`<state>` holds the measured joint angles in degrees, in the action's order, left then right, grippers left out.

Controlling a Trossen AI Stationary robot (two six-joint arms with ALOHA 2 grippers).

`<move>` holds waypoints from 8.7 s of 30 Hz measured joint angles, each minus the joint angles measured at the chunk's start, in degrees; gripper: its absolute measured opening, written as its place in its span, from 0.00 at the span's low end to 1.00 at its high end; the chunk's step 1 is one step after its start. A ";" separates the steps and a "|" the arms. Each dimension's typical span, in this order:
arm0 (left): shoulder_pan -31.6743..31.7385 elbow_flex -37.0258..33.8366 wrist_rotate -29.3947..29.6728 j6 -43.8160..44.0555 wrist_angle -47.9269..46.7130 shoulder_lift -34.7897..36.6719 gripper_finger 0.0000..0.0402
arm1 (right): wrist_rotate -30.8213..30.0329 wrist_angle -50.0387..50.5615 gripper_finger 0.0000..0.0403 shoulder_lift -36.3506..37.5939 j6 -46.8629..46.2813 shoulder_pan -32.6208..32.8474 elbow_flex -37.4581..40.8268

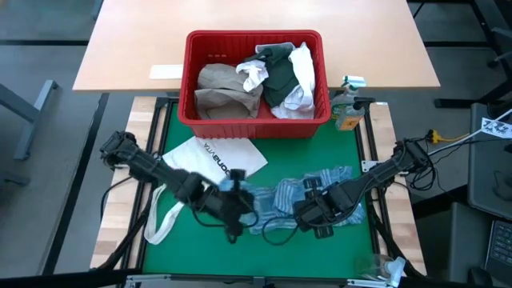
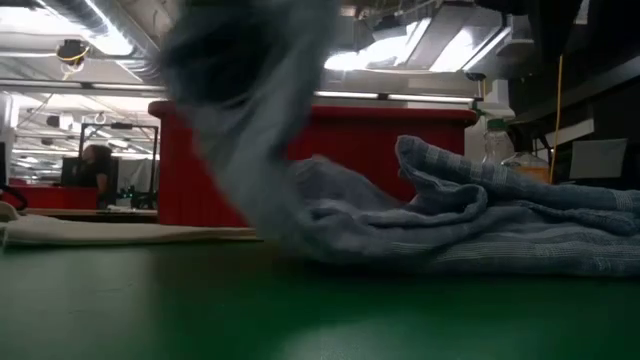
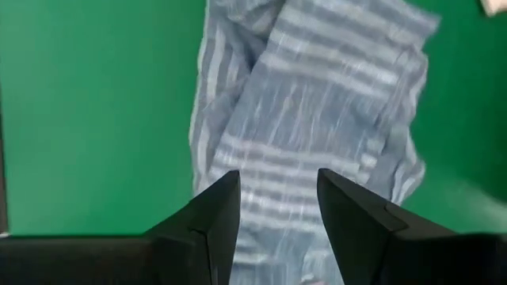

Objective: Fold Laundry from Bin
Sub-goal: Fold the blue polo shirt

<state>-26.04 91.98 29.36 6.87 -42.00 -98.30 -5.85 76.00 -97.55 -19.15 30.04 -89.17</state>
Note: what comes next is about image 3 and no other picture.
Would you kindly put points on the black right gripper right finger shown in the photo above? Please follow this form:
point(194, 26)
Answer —
point(396, 257)

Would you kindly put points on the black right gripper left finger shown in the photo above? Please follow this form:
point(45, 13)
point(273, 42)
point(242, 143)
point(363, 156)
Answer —
point(158, 257)

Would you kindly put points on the white printed tote bag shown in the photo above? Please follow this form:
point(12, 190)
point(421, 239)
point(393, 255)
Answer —
point(495, 6)

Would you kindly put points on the blue white striped towel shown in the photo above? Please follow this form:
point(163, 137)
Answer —
point(309, 99)

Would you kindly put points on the green work mat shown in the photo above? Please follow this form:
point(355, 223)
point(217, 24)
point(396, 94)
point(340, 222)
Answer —
point(99, 118)

